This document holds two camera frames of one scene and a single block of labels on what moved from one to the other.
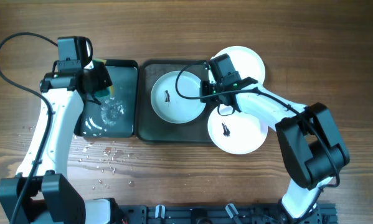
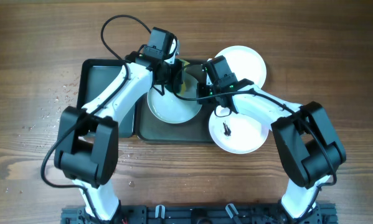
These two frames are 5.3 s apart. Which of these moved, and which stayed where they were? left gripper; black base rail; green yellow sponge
Moved: green yellow sponge; left gripper
Stayed: black base rail
